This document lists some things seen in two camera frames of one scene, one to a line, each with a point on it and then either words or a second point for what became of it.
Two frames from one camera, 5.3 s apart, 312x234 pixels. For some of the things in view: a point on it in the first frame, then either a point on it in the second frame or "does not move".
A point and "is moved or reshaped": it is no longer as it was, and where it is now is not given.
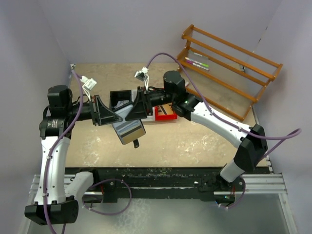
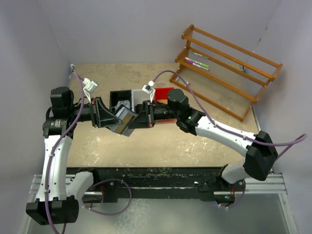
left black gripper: [104, 114] does not move
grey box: [128, 131] is moved or reshaped
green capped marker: [204, 65] does not move
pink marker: [197, 65] does not move
